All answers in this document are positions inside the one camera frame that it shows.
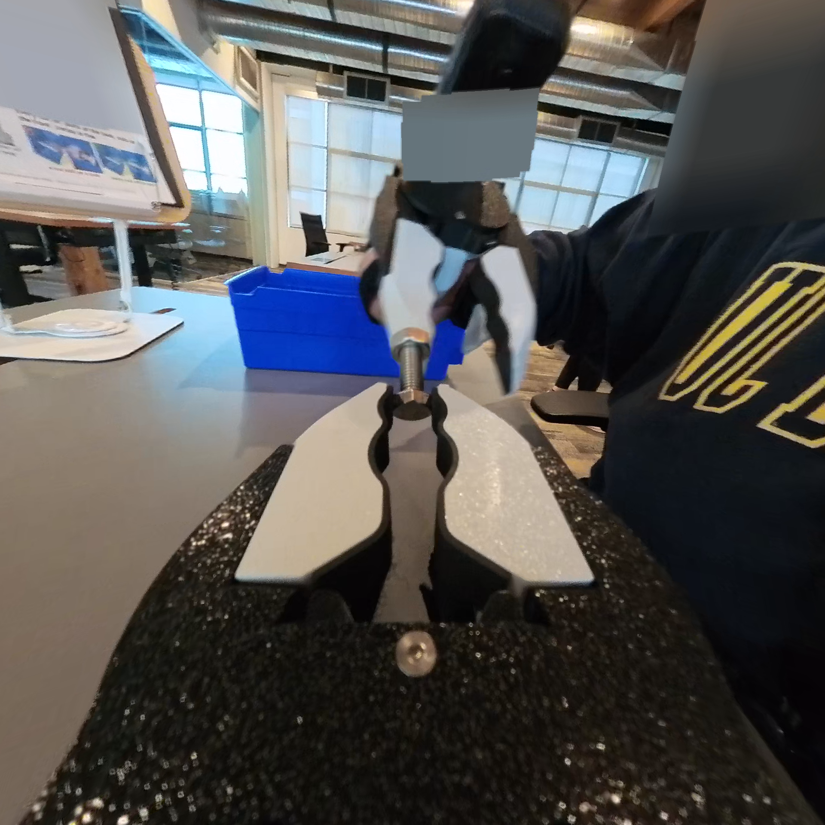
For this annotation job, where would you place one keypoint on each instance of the wooden pillar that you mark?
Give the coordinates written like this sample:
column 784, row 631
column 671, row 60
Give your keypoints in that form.
column 84, row 271

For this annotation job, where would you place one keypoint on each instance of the person's navy printed sweatshirt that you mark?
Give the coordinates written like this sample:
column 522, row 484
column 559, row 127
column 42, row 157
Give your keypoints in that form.
column 709, row 515

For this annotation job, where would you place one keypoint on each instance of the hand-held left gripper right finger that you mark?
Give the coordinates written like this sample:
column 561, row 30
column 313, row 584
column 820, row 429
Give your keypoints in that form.
column 509, row 509

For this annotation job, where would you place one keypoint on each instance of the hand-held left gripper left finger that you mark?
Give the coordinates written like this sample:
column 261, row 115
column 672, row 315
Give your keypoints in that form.
column 322, row 503

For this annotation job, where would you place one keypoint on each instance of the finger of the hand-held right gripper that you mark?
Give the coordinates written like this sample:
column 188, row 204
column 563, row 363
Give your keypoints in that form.
column 409, row 277
column 515, row 303

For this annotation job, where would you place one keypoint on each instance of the black chair armrest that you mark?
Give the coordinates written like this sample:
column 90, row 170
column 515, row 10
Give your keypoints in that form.
column 570, row 406

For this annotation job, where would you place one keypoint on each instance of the blue plastic bin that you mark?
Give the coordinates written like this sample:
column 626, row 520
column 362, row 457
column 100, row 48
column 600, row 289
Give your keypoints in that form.
column 309, row 322

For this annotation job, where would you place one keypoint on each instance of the person's right forearm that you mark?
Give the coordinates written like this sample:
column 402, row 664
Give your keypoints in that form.
column 567, row 290

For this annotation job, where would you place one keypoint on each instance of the instruction board on stand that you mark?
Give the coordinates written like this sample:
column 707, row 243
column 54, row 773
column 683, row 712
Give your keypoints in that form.
column 77, row 167

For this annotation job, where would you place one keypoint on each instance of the silver ceiling air duct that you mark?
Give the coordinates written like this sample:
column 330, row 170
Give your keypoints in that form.
column 290, row 22

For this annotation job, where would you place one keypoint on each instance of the black office chair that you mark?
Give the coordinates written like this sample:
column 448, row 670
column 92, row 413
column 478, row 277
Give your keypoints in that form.
column 314, row 232

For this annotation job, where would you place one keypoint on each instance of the steel hex bolt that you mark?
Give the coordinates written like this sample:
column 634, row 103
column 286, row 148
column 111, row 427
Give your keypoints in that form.
column 410, row 364

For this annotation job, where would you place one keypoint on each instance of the steel hex nut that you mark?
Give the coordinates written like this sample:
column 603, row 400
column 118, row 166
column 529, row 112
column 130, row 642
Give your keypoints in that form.
column 410, row 407

